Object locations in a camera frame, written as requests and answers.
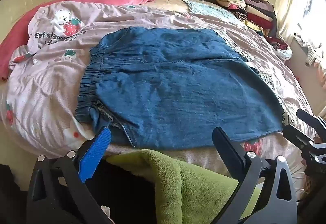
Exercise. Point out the blue denim pants lace hem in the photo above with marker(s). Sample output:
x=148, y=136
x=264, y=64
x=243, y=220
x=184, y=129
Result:
x=165, y=81

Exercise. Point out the crumpled striped pale cloth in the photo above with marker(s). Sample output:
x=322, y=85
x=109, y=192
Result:
x=312, y=48

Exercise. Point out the pile of folded clothes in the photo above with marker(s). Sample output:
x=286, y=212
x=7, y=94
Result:
x=249, y=7

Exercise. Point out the dark red garment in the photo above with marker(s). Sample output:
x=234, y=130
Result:
x=276, y=43

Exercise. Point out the pale teal printed cloth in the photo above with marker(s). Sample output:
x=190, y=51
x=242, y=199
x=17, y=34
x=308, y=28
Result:
x=211, y=8

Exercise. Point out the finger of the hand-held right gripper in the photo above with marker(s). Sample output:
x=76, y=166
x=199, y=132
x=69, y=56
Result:
x=296, y=136
x=309, y=117

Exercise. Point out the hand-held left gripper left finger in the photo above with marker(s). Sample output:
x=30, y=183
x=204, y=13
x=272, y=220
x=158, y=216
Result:
x=95, y=152

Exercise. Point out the pale pink printed duvet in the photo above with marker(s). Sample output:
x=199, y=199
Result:
x=51, y=81

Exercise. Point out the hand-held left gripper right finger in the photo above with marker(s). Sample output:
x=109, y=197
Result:
x=229, y=148

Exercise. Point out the black garment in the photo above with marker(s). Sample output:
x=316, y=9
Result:
x=127, y=188

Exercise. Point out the spotted brown cloth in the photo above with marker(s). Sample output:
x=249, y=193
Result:
x=309, y=183

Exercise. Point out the crumpled white garment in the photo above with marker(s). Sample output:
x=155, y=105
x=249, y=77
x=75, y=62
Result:
x=285, y=53

